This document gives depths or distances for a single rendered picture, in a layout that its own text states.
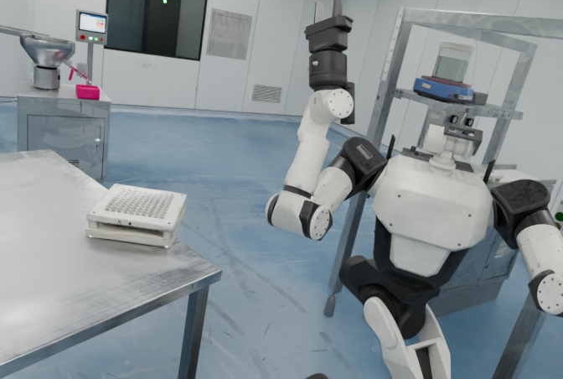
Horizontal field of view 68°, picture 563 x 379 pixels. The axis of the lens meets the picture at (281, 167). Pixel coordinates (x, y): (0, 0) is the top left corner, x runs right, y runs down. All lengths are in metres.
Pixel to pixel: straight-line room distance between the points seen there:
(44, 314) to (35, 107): 2.59
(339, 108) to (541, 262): 0.53
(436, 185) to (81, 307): 0.86
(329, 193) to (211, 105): 6.01
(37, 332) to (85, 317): 0.09
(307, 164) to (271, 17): 6.34
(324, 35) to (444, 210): 0.49
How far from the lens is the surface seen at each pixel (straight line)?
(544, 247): 1.07
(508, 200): 1.13
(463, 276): 2.93
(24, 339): 1.01
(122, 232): 1.30
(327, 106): 0.92
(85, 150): 3.64
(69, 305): 1.08
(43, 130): 3.57
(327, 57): 0.97
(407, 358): 1.22
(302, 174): 0.90
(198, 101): 6.85
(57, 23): 6.28
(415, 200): 1.06
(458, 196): 1.07
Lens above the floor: 1.52
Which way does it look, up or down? 18 degrees down
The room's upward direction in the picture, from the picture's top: 11 degrees clockwise
